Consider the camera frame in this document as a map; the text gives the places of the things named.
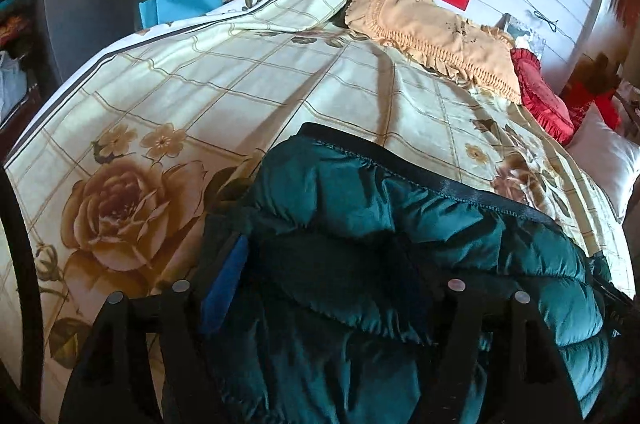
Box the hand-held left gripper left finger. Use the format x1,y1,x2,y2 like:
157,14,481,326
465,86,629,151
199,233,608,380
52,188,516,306
60,231,251,424

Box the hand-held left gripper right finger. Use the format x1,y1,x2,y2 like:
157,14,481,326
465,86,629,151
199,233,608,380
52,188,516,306
439,276,583,424

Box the dark green puffer jacket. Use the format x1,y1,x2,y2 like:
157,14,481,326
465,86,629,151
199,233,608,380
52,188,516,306
197,123,632,424

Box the floral cream bed quilt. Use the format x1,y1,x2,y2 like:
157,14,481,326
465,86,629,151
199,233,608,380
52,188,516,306
0,0,636,424

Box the black curved bar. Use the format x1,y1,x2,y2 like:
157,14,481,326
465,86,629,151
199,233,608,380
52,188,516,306
0,164,46,424

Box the white pillow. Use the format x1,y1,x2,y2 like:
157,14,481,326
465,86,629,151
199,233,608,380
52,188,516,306
565,104,640,223

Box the red frilled pillow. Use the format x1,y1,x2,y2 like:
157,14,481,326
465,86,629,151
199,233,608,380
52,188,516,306
510,48,577,145

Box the red clothing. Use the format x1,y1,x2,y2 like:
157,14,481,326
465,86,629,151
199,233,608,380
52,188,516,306
562,54,632,131

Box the blue paper bag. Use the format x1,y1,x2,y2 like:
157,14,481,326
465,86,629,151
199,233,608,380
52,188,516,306
139,0,223,29

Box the beige frilled pillow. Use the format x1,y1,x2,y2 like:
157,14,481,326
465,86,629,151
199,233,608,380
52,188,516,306
344,0,524,105

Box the framed photo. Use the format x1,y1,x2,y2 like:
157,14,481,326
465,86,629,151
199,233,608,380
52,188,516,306
500,14,547,55

